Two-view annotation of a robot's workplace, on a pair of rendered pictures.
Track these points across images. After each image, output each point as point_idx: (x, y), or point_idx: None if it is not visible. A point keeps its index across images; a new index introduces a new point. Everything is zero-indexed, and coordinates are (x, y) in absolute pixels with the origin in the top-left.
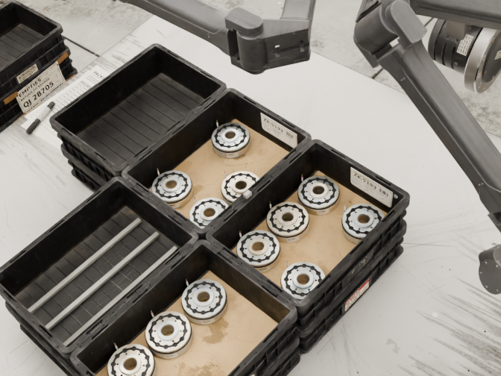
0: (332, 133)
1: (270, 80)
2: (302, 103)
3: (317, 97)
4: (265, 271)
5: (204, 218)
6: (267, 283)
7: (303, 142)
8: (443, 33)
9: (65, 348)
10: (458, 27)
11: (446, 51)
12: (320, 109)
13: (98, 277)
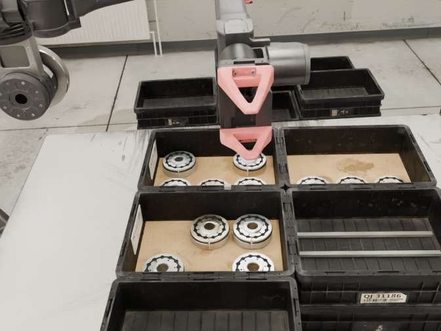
0: (71, 278)
1: None
2: (39, 324)
3: (23, 318)
4: None
5: (260, 224)
6: (279, 144)
7: (148, 191)
8: (40, 78)
9: (436, 188)
10: (40, 61)
11: (50, 85)
12: (41, 305)
13: (371, 261)
